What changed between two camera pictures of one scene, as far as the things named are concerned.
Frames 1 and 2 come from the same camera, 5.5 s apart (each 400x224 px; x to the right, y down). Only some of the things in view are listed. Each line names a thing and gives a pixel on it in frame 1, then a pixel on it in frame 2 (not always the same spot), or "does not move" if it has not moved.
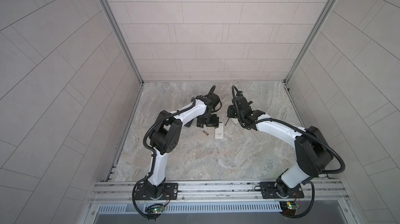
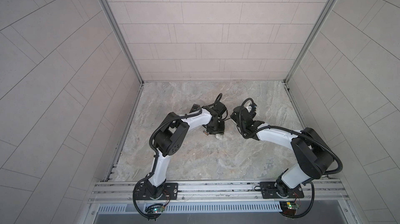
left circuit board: (153, 209) does not move
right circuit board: (288, 208) does not move
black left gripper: (214, 123) → (221, 131)
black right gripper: (229, 113) → (233, 115)
